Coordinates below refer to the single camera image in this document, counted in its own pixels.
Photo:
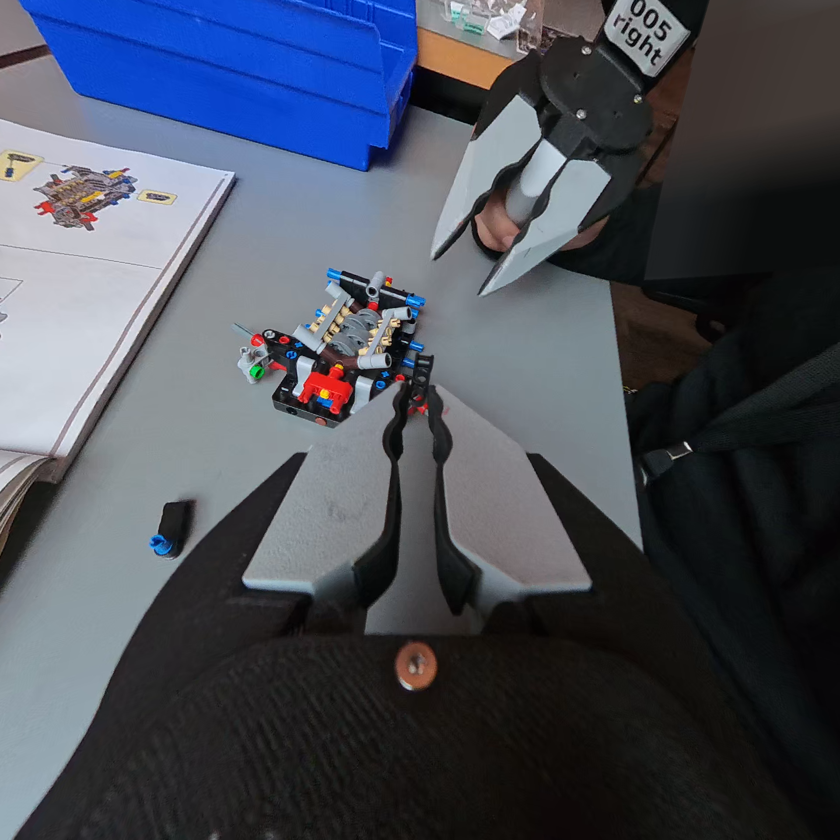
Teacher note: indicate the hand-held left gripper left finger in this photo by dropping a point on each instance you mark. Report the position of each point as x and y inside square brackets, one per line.
[334, 512]

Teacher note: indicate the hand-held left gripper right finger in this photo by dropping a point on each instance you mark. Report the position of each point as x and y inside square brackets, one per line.
[505, 512]

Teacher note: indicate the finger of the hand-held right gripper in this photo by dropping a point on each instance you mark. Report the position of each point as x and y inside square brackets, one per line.
[558, 216]
[485, 157]

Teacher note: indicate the small black lego piece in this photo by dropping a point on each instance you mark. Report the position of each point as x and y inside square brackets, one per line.
[176, 522]

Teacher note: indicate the partly built lego model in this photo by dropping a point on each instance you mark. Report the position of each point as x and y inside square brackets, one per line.
[341, 328]

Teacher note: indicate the person's right forearm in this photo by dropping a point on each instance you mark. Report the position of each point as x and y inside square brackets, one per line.
[623, 243]

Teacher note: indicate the clear bags of lego parts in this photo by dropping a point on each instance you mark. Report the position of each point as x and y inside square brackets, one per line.
[485, 19]

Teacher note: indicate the lego instruction booklet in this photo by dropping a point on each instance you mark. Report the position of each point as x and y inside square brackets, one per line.
[79, 275]

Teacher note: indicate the person's right hand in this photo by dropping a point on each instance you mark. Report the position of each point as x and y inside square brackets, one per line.
[491, 229]

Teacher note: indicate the black backpack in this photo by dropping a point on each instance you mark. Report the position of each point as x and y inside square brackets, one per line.
[754, 459]

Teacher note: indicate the blue plastic storage bin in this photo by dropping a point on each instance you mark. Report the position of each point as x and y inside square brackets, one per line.
[229, 72]

